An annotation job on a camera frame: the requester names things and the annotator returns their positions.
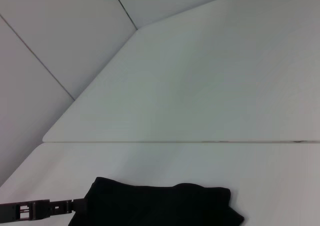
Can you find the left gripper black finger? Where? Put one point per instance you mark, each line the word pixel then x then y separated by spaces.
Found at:
pixel 62 207

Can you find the black shirt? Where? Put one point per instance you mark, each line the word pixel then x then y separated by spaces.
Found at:
pixel 155 206

